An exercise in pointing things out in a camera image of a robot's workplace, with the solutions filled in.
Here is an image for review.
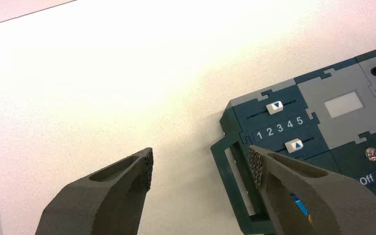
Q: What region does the blue plastic part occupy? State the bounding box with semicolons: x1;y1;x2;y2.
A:
289;192;310;218

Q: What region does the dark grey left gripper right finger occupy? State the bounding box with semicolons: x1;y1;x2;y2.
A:
248;145;376;235

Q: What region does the white slider knob up arrow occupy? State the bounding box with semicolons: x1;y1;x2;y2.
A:
284;138;305;154

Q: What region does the white slider knob down arrow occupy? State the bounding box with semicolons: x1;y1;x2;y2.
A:
265;100;284;116

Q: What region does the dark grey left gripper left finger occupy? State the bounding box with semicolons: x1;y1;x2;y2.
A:
35;147;154;235

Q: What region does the teal task board base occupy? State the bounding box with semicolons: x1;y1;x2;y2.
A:
210;43;376;235

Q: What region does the grey panel with white window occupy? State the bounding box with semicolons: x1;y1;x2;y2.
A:
296;63;376;146

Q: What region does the dark blue numbered slider panel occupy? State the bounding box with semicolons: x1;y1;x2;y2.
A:
232;84;330;160

